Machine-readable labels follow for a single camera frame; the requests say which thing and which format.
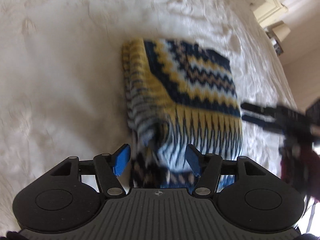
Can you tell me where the navy yellow patterned knit sweater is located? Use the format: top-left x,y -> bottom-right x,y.
122,38 -> 242,189

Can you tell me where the cream table lamp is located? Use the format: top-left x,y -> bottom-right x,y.
265,21 -> 291,56

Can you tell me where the cream floral bedspread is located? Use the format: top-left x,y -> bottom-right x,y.
1,0 -> 295,234

